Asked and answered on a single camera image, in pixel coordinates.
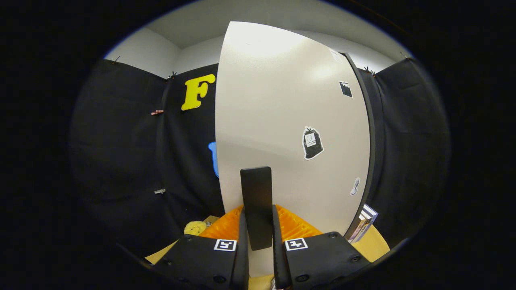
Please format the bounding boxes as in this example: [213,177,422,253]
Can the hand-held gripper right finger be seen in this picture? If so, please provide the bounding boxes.
[272,205,371,290]

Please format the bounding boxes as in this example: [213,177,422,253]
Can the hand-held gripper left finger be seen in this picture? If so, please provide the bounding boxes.
[151,205,250,290]

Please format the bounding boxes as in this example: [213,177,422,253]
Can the black door handle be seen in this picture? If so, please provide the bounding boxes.
[240,166,274,251]

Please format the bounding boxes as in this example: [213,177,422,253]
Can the dark grey shoe cabinet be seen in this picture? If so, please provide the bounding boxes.
[343,52,376,239]

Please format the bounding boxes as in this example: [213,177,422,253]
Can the beige shoe cabinet door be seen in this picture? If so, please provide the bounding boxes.
[215,21,371,278]

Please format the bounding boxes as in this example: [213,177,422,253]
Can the yellow plush toy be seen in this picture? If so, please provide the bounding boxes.
[184,221,207,236]

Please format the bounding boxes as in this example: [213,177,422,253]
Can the small white box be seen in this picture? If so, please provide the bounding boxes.
[349,204,379,243]

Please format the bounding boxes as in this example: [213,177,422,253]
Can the black backdrop cloth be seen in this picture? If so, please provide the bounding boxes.
[69,56,450,258]

